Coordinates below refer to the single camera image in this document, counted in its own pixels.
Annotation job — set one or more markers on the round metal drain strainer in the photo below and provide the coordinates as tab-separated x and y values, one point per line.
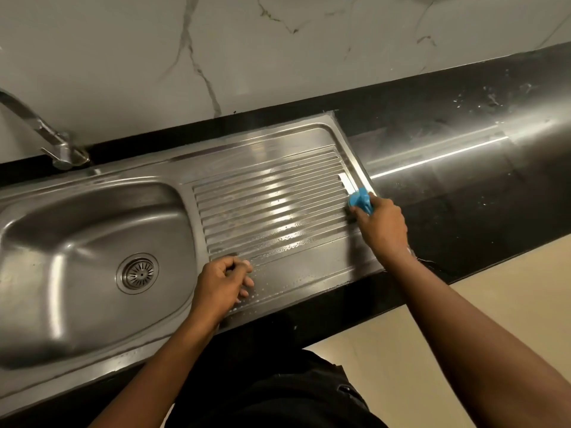
137	274

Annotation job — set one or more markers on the person's left forearm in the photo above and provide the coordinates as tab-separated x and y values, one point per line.
151	383

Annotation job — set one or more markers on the person's left hand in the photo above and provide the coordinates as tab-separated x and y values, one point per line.
221	287

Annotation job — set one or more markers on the person's right forearm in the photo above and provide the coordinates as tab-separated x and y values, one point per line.
459	343

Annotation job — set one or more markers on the person's black clothing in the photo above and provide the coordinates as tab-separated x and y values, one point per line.
276	396

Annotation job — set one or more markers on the stainless steel sink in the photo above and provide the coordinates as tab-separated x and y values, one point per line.
89	227

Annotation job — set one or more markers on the chrome faucet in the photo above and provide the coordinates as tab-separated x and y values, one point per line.
58	149

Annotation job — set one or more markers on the person's right hand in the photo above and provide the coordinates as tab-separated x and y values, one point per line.
383	227

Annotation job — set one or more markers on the blue brush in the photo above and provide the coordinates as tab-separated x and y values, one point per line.
360	199

